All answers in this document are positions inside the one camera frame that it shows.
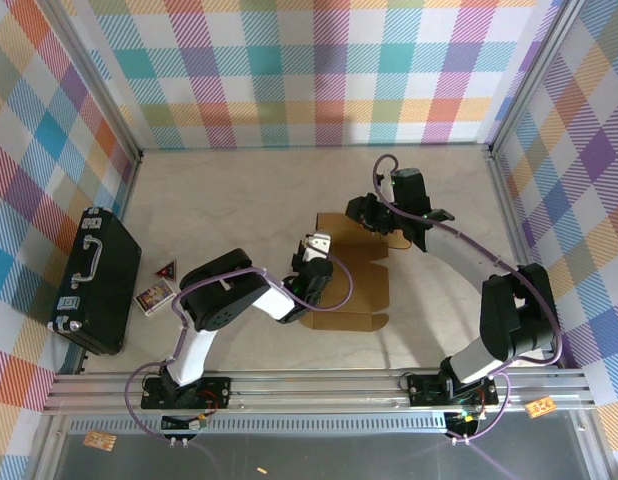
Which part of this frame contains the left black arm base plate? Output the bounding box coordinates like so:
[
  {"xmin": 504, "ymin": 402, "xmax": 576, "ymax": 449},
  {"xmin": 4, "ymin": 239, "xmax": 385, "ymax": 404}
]
[{"xmin": 140, "ymin": 375, "xmax": 233, "ymax": 411}]

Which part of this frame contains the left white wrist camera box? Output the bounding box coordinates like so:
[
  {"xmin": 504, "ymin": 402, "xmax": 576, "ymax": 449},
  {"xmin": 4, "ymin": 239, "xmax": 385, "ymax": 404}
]
[{"xmin": 303, "ymin": 230, "xmax": 334, "ymax": 262}]

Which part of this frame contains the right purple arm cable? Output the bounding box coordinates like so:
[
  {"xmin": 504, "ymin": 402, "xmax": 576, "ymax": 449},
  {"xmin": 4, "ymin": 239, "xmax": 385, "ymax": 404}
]
[{"xmin": 371, "ymin": 153, "xmax": 563, "ymax": 442}]

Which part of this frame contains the small colourful card box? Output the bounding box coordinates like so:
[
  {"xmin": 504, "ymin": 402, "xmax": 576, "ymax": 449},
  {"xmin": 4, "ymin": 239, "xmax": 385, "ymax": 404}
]
[{"xmin": 133, "ymin": 280, "xmax": 177, "ymax": 318}]

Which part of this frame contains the aluminium frame post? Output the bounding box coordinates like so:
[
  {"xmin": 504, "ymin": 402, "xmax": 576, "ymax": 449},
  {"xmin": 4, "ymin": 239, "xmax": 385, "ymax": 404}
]
[
  {"xmin": 486, "ymin": 0, "xmax": 586, "ymax": 157},
  {"xmin": 47, "ymin": 0, "xmax": 143, "ymax": 166}
]

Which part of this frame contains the black case with metal handle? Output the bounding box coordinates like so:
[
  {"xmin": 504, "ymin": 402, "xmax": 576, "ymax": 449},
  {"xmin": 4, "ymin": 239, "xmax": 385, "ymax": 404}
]
[{"xmin": 48, "ymin": 205, "xmax": 143, "ymax": 357}]

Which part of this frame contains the right aluminium frame post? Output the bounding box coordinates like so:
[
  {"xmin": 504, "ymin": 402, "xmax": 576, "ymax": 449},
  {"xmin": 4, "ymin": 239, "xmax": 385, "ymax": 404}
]
[{"xmin": 486, "ymin": 0, "xmax": 586, "ymax": 157}]

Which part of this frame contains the brown cardboard paper box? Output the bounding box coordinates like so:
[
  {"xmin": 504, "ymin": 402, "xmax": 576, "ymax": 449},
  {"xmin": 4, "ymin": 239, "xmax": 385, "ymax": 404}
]
[{"xmin": 301, "ymin": 212, "xmax": 411, "ymax": 333}]

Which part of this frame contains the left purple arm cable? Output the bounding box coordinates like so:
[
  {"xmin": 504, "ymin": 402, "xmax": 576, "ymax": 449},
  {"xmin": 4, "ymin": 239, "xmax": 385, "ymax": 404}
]
[{"xmin": 124, "ymin": 252, "xmax": 354, "ymax": 442}]

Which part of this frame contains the perforated metal strip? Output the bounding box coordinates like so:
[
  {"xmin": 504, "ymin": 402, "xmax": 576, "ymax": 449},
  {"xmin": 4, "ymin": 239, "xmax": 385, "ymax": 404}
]
[{"xmin": 67, "ymin": 417, "xmax": 490, "ymax": 436}]

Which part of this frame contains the left aluminium frame post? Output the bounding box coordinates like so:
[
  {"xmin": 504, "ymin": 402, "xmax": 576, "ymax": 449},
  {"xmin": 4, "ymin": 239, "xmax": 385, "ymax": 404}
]
[{"xmin": 47, "ymin": 0, "xmax": 143, "ymax": 166}]

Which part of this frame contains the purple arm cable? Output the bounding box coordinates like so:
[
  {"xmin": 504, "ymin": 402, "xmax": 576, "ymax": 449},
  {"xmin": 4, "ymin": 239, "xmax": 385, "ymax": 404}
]
[
  {"xmin": 371, "ymin": 153, "xmax": 563, "ymax": 442},
  {"xmin": 124, "ymin": 252, "xmax": 354, "ymax": 442}
]

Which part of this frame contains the orange printed tag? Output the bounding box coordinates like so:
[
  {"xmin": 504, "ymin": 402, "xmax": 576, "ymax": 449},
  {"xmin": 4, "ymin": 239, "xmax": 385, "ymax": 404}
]
[
  {"xmin": 83, "ymin": 430, "xmax": 117, "ymax": 452},
  {"xmin": 525, "ymin": 396, "xmax": 555, "ymax": 419}
]

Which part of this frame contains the aluminium mounting rail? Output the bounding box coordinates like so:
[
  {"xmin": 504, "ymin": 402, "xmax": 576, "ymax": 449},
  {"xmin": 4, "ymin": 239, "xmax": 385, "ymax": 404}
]
[{"xmin": 42, "ymin": 368, "xmax": 598, "ymax": 416}]

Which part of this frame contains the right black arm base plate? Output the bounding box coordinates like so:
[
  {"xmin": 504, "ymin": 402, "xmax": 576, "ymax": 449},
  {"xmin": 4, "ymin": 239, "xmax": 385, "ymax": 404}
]
[{"xmin": 406, "ymin": 372, "xmax": 500, "ymax": 407}]

